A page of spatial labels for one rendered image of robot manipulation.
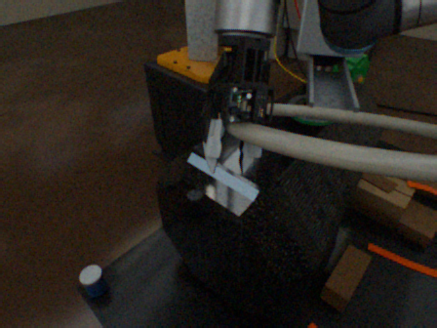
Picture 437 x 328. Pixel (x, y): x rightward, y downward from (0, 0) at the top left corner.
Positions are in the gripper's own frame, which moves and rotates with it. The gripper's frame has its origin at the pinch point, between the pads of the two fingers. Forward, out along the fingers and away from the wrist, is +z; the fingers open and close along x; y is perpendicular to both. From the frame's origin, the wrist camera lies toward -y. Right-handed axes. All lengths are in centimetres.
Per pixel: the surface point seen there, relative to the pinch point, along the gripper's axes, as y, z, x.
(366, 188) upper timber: -85, 47, 122
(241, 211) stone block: -34.1, 27.9, 19.0
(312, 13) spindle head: -46, -35, 41
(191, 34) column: -142, -33, 22
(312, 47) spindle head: -48, -25, 44
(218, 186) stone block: -44, 23, 14
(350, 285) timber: -44, 76, 84
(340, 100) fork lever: -28, -10, 43
